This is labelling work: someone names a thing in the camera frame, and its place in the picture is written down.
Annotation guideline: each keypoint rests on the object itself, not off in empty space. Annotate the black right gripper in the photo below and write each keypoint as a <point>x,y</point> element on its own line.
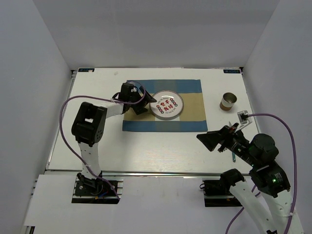
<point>210,139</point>

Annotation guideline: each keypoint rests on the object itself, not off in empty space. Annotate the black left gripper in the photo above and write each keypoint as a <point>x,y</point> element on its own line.
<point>140,108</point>

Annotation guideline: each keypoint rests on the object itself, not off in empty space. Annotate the white plate with red print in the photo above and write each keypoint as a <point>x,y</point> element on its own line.
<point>168,106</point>

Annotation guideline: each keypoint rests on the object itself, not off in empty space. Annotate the blue tan white cloth napkin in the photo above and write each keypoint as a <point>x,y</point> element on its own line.
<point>192,118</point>

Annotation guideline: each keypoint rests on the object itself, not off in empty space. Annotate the brown metal cup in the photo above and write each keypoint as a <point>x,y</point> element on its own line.
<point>227,102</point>

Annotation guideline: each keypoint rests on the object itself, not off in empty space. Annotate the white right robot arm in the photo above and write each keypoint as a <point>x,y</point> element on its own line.
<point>268,177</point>

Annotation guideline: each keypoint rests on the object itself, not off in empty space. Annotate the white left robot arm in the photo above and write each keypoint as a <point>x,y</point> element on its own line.
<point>88,126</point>

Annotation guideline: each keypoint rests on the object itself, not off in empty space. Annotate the blue right corner sticker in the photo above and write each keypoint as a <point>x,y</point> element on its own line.
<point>231,71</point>

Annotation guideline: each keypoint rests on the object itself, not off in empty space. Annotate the blue corner sticker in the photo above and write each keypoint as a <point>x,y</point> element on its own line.
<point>86,70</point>
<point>231,71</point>

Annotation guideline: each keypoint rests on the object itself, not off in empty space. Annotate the blue left corner sticker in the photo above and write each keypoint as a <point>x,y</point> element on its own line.
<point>86,70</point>

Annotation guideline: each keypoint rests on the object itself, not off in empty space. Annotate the knife with teal handle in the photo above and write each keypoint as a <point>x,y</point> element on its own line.
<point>233,157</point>

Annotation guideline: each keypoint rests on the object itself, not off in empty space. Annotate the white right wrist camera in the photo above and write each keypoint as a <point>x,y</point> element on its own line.
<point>244,120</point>

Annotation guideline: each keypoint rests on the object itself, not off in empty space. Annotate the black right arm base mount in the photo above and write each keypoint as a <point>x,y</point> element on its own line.
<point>215,195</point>

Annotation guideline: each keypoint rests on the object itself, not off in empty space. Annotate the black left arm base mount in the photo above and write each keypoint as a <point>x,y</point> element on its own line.
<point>83,194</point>

